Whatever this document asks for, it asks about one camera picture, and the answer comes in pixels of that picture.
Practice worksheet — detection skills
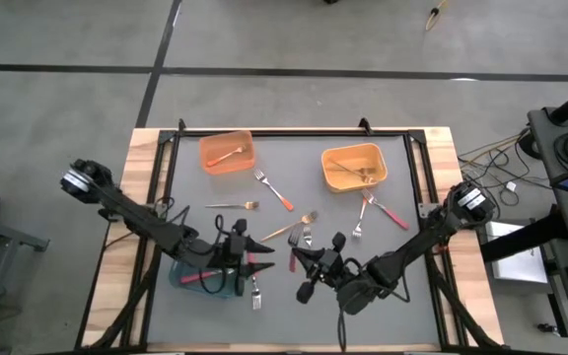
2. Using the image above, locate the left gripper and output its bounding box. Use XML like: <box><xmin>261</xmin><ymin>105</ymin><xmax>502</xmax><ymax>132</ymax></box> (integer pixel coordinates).
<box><xmin>199</xmin><ymin>219</ymin><xmax>276</xmax><ymax>297</ymax></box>

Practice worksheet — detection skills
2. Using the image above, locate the white box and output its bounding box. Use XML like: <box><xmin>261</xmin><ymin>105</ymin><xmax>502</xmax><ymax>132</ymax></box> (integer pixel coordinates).
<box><xmin>483</xmin><ymin>219</ymin><xmax>551</xmax><ymax>286</ymax></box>

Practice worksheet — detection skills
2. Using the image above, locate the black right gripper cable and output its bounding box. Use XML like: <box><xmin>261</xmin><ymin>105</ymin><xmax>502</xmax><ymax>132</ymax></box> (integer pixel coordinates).
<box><xmin>335</xmin><ymin>275</ymin><xmax>412</xmax><ymax>354</ymax></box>

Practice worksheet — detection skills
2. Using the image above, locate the grey table mat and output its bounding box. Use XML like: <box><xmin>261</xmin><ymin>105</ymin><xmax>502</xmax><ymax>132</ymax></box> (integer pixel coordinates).
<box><xmin>146</xmin><ymin>134</ymin><xmax>442</xmax><ymax>346</ymax></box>

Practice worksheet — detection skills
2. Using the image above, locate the orange translucent plastic bin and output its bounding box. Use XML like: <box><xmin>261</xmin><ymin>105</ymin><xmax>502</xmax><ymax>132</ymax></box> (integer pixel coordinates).
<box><xmin>197</xmin><ymin>129</ymin><xmax>256</xmax><ymax>176</ymax></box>

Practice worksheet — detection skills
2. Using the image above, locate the black floor cable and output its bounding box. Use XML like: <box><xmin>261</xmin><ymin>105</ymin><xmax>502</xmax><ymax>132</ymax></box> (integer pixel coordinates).
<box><xmin>461</xmin><ymin>147</ymin><xmax>523</xmax><ymax>208</ymax></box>

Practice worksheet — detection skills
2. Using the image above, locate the grey metal stand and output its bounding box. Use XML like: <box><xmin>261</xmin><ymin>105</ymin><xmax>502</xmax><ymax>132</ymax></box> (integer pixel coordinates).
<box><xmin>0</xmin><ymin>211</ymin><xmax>51</xmax><ymax>349</ymax></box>

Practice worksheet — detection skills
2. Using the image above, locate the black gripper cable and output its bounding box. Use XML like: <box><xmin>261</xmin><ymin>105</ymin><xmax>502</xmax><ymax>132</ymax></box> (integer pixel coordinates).
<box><xmin>335</xmin><ymin>275</ymin><xmax>412</xmax><ymax>354</ymax></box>
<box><xmin>197</xmin><ymin>214</ymin><xmax>246</xmax><ymax>298</ymax></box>

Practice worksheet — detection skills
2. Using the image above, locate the dark grey desk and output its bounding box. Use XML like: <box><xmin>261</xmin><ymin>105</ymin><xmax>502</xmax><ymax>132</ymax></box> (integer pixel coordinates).
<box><xmin>527</xmin><ymin>106</ymin><xmax>568</xmax><ymax>244</ymax></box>

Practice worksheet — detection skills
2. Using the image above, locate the small black floor object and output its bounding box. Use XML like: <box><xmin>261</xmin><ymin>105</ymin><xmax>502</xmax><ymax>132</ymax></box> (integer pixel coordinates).
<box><xmin>536</xmin><ymin>321</ymin><xmax>562</xmax><ymax>339</ymax></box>

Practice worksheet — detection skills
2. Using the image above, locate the yellow plastic bin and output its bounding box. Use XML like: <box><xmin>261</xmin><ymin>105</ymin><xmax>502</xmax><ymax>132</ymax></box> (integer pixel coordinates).
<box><xmin>320</xmin><ymin>141</ymin><xmax>389</xmax><ymax>193</ymax></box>

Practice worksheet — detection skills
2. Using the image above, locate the yellow floor cable loop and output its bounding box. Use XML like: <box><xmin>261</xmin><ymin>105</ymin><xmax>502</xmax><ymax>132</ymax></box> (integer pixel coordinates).
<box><xmin>423</xmin><ymin>0</ymin><xmax>451</xmax><ymax>33</ymax></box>

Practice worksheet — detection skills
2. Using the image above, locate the black diagonal beam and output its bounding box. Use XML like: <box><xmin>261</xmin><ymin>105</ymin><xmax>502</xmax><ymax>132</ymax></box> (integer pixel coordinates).
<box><xmin>478</xmin><ymin>202</ymin><xmax>568</xmax><ymax>265</ymax></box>

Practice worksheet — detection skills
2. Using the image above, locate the teal plastic bin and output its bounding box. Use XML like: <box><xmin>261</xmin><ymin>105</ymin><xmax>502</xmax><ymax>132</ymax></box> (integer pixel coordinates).
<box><xmin>168</xmin><ymin>258</ymin><xmax>244</xmax><ymax>300</ymax></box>

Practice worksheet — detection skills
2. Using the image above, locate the pink-handled silver fork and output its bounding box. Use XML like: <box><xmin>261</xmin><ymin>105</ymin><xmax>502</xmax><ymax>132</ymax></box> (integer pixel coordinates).
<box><xmin>361</xmin><ymin>188</ymin><xmax>410</xmax><ymax>232</ymax></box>
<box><xmin>247</xmin><ymin>250</ymin><xmax>263</xmax><ymax>311</ymax></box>
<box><xmin>287</xmin><ymin>224</ymin><xmax>305</xmax><ymax>274</ymax></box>
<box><xmin>179</xmin><ymin>269</ymin><xmax>221</xmax><ymax>285</ymax></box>

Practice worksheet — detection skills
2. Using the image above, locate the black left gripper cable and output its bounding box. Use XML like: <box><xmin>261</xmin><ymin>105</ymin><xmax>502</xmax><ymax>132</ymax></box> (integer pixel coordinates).
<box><xmin>197</xmin><ymin>214</ymin><xmax>246</xmax><ymax>298</ymax></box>

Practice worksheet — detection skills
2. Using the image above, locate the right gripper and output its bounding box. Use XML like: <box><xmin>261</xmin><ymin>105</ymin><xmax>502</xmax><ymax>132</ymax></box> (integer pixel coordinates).
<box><xmin>291</xmin><ymin>232</ymin><xmax>359</xmax><ymax>305</ymax></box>

